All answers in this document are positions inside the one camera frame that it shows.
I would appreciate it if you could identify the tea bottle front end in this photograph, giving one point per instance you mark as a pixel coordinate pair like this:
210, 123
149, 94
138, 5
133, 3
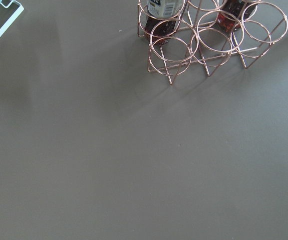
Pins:
158, 23

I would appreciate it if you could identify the tea bottle front middle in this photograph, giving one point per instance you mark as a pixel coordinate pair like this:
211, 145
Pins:
235, 8

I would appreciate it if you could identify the copper wire bottle rack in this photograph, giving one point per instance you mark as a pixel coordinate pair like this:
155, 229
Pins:
198, 39

